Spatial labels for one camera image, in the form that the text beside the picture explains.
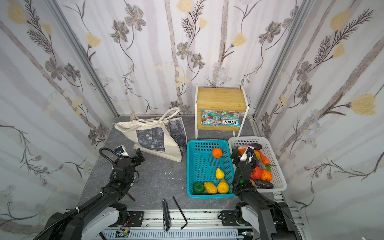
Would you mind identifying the beige canvas tote bag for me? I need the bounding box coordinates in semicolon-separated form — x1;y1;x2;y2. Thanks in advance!
115;107;187;163

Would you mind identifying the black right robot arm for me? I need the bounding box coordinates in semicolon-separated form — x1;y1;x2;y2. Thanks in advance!
231;144;303;240

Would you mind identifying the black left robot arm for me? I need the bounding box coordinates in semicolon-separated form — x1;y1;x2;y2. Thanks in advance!
34;146;145;240

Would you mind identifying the teal Fox's candy bag right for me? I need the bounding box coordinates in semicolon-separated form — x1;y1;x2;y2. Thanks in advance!
221;111;241;127

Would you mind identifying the teal candy bag left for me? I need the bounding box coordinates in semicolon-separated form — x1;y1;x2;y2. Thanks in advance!
201;110;221;126

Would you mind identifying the yellow bell pepper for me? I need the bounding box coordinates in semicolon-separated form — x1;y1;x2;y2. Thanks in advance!
255;150;261;161

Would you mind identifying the red tomato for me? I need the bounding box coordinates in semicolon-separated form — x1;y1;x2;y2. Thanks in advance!
251;166;263;180

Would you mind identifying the orange carrot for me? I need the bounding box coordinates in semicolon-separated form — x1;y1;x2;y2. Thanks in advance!
258;150;271;166

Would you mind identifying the small orange pumpkin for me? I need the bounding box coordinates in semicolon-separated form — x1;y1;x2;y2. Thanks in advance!
261;170;273;182

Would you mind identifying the dark purple eggplant lower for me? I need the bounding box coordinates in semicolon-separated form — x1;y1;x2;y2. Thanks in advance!
254;179;274;189

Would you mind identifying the yellow pear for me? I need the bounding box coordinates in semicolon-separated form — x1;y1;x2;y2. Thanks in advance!
216;168;225;180

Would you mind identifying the orange fruit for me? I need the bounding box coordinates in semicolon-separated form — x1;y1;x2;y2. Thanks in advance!
212;148;223;158

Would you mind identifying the dark thin stick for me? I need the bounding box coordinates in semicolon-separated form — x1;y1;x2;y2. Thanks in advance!
126;193;136;202

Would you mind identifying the large yellow citron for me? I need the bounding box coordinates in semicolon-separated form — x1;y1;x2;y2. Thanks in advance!
217;180;230;194

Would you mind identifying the teal plastic basket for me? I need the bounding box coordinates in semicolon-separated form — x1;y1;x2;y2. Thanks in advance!
187;140;235;200

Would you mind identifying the white plastic basket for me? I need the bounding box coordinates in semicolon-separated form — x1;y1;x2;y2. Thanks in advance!
228;136;287;193

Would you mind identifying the yellow bumpy mango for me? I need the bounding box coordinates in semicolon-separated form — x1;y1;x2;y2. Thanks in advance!
204;182;218;195

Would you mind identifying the green round fruit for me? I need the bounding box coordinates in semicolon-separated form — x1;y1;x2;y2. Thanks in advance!
193;182;205;195

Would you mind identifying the white wooden two-tier shelf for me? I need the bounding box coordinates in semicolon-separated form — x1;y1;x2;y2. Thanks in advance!
195;86;250;139

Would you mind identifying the black hex key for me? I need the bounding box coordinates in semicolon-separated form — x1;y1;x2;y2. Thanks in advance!
172;196;188;230

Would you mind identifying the black cylindrical tool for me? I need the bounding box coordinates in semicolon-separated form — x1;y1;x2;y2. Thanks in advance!
162;199;172;233

